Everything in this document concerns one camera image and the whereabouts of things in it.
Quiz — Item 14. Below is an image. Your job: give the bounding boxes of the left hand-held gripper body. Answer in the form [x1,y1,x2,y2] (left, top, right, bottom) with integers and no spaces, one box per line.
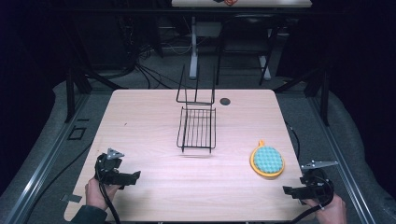
[94,147,126,187]

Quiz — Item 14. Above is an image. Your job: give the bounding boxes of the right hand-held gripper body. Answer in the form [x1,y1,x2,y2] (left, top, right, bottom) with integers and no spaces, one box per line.
[299,160,339,207]

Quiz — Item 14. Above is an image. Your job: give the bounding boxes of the person's left hand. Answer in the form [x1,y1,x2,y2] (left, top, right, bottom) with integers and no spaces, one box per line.
[84,176,121,212]

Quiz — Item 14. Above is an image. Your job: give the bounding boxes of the person's right hand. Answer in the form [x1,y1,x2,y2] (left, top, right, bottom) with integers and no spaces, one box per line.
[301,193,347,224]

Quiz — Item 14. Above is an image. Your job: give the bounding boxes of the yellow and teal sponge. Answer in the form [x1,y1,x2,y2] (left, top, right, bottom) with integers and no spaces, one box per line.
[248,139,286,180]

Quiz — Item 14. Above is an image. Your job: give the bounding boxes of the grey tape strip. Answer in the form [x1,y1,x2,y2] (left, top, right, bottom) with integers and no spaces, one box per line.
[60,193,83,203]

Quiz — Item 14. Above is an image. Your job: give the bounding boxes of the black metal stand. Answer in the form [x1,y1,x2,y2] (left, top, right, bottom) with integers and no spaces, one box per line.
[273,63,331,127]
[60,18,129,124]

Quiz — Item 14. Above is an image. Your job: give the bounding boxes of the black chair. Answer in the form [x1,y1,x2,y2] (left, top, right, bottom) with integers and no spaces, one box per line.
[215,12,283,87]

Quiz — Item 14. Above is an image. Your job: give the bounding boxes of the white background desk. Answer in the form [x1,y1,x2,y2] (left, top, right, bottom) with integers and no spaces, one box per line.
[171,0,313,80]

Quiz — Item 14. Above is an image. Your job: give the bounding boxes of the orange object on desk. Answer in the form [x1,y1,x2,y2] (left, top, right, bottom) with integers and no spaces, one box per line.
[213,0,240,7]

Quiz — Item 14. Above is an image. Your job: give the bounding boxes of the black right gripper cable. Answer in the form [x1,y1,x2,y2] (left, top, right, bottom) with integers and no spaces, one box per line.
[288,175,336,224]

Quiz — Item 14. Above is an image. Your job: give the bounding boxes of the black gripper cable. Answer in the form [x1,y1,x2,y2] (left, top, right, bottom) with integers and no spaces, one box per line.
[288,175,336,224]
[97,174,122,224]

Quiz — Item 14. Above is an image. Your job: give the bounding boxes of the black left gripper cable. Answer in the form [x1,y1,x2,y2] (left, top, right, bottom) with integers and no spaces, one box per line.
[97,174,122,224]

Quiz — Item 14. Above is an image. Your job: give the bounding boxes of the aluminium floor rail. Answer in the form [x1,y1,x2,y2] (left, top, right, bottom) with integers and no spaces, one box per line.
[306,92,377,224]
[0,92,92,224]

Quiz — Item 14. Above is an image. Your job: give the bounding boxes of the thin black cable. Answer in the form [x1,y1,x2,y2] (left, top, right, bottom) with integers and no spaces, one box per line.
[283,120,302,161]

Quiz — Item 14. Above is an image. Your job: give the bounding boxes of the black wire rack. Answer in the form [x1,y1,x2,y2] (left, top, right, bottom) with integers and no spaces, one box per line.
[175,63,218,155]

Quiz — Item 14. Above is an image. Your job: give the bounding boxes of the bundle of black floor cables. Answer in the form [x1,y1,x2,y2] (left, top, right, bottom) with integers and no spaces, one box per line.
[106,43,194,91]

